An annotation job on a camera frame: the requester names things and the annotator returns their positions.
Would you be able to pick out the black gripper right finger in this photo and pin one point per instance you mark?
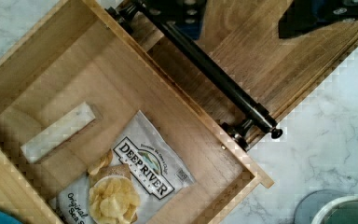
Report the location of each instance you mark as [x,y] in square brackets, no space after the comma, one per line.
[305,16]

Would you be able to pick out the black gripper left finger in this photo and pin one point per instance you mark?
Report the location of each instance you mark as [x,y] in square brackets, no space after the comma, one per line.
[186,15]

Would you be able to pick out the wooden drawer with black handle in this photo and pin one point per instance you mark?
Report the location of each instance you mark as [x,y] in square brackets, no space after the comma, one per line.
[78,54]

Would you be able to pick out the wooden cutting board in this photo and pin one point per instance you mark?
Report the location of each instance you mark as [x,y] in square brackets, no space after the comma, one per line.
[239,71]

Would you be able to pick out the Deep River chips bag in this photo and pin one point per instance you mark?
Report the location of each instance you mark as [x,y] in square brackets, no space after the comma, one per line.
[129,184]

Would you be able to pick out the green mug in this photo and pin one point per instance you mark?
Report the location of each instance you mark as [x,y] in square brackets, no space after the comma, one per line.
[343,210]

